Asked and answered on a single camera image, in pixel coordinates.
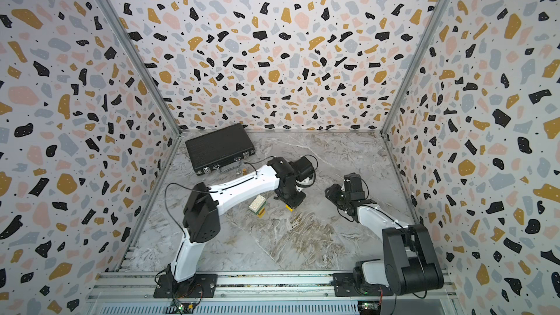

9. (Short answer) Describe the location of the white lego brick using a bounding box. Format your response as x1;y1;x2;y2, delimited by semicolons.
249;195;266;211

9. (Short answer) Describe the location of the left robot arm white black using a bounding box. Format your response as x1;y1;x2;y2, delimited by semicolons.
169;156;316;284

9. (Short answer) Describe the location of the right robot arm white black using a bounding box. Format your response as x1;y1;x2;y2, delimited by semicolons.
325;173;444;295

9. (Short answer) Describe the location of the black briefcase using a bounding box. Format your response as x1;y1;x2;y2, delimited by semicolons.
185;123;255;176

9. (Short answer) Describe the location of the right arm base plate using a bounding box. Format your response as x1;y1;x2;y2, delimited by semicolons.
330;273;394;297

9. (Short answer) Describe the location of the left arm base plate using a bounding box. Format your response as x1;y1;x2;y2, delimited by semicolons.
153;273;218;299

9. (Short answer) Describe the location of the aluminium mounting rail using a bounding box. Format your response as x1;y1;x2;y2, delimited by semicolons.
85;271;463;314

